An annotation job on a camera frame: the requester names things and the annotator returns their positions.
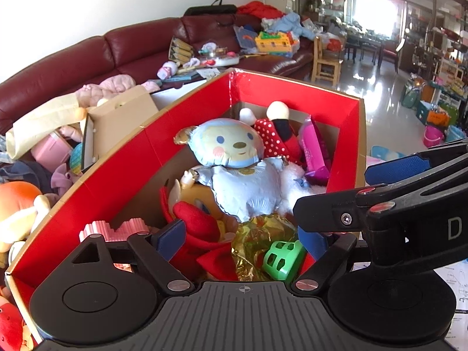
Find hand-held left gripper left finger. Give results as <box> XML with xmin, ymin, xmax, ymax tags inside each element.
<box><xmin>71</xmin><ymin>219</ymin><xmax>195</xmax><ymax>297</ymax></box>

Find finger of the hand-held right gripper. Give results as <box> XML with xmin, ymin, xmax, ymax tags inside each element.
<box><xmin>365</xmin><ymin>141</ymin><xmax>468</xmax><ymax>187</ymax></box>
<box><xmin>292</xmin><ymin>187</ymin><xmax>371</xmax><ymax>235</ymax></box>

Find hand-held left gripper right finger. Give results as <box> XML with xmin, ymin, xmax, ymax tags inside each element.
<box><xmin>292</xmin><ymin>226</ymin><xmax>358</xmax><ymax>297</ymax></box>

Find green plastic basket toy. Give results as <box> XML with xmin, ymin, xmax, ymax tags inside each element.
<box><xmin>262</xmin><ymin>239</ymin><xmax>307</xmax><ymax>282</ymax></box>

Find pink block heart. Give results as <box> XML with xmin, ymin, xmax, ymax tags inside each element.
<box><xmin>79</xmin><ymin>217</ymin><xmax>151</xmax><ymax>268</ymax></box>

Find red cardboard box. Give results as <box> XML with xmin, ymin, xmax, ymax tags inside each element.
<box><xmin>5</xmin><ymin>67</ymin><xmax>367</xmax><ymax>345</ymax></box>

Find white fluffy plush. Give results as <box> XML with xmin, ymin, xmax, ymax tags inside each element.
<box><xmin>279</xmin><ymin>162</ymin><xmax>328</xmax><ymax>216</ymax></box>

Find pink bucket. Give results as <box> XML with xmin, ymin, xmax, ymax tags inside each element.
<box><xmin>422</xmin><ymin>124</ymin><xmax>445</xmax><ymax>149</ymax></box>

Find yellow plush toy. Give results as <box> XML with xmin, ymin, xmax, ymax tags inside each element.
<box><xmin>179</xmin><ymin>171</ymin><xmax>235</xmax><ymax>242</ymax></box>

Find magenta plastic toy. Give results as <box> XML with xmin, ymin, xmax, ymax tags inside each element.
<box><xmin>297</xmin><ymin>115</ymin><xmax>333</xmax><ymax>187</ymax></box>

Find blue orange toy box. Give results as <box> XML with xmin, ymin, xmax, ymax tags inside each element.
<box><xmin>416</xmin><ymin>100</ymin><xmax>460</xmax><ymax>129</ymax></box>

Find blue bucket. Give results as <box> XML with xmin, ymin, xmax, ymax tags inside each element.
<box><xmin>445</xmin><ymin>125</ymin><xmax>467</xmax><ymax>143</ymax></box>

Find teal bag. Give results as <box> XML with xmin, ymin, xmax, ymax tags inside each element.
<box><xmin>402</xmin><ymin>80</ymin><xmax>421</xmax><ymax>109</ymax></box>

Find light blue bear balloon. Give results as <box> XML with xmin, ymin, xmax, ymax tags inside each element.
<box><xmin>173</xmin><ymin>118</ymin><xmax>286</xmax><ymax>224</ymax></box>

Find red polka dot plush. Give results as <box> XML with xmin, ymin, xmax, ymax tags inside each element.
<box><xmin>239</xmin><ymin>100</ymin><xmax>304</xmax><ymax>165</ymax></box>

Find pale purple plush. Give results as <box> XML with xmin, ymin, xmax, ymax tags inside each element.
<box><xmin>51</xmin><ymin>160</ymin><xmax>85</xmax><ymax>191</ymax></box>

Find small wooden chair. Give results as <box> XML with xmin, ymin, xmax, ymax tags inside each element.
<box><xmin>310</xmin><ymin>34</ymin><xmax>346</xmax><ymax>89</ymax></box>

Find dark dining table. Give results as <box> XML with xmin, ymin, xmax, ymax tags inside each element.
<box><xmin>343</xmin><ymin>32</ymin><xmax>403</xmax><ymax>72</ymax></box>

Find brown cardboard box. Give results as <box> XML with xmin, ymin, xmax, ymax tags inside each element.
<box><xmin>80</xmin><ymin>84</ymin><xmax>160</xmax><ymax>171</ymax></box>

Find pink plastic box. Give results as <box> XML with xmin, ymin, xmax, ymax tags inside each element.
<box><xmin>31</xmin><ymin>131</ymin><xmax>74</xmax><ymax>175</ymax></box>

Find orange plush toy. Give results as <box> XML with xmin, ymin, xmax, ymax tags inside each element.
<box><xmin>0</xmin><ymin>180</ymin><xmax>52</xmax><ymax>253</ymax></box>

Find denim clothes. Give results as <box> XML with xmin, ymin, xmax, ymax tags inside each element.
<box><xmin>0</xmin><ymin>160</ymin><xmax>48</xmax><ymax>195</ymax></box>

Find pink quilted jacket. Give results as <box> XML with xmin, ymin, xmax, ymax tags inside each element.
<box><xmin>75</xmin><ymin>74</ymin><xmax>162</xmax><ymax>107</ymax></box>

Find small pink doll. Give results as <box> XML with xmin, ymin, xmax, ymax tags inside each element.
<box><xmin>157</xmin><ymin>60</ymin><xmax>182</xmax><ymax>80</ymax></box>

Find yellow toy building set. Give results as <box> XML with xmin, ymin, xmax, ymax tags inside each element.
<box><xmin>254</xmin><ymin>31</ymin><xmax>301</xmax><ymax>58</ymax></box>

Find light blue clothes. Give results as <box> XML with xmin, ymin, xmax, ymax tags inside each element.
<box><xmin>263</xmin><ymin>12</ymin><xmax>317</xmax><ymax>41</ymax></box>

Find cream cloth bag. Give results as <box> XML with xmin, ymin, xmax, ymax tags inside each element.
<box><xmin>5</xmin><ymin>93</ymin><xmax>90</xmax><ymax>162</ymax></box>

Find red plush toy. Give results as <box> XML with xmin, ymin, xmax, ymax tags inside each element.
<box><xmin>0</xmin><ymin>288</ymin><xmax>26</xmax><ymax>351</ymax></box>

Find white toy tray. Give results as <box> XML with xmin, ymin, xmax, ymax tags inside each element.
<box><xmin>197</xmin><ymin>42</ymin><xmax>242</xmax><ymax>68</ymax></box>

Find gold book set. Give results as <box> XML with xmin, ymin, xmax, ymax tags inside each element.
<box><xmin>168</xmin><ymin>37</ymin><xmax>195</xmax><ymax>65</ymax></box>

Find blue board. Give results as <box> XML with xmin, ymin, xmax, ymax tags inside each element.
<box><xmin>233</xmin><ymin>25</ymin><xmax>259</xmax><ymax>54</ymax></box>

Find dark red leather sofa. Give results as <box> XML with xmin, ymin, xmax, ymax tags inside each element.
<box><xmin>0</xmin><ymin>5</ymin><xmax>319</xmax><ymax>136</ymax></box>

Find red clothes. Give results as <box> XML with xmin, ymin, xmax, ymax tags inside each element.
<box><xmin>237</xmin><ymin>1</ymin><xmax>284</xmax><ymax>21</ymax></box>

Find black bag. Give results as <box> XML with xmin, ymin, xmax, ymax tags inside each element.
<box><xmin>182</xmin><ymin>0</ymin><xmax>238</xmax><ymax>17</ymax></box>

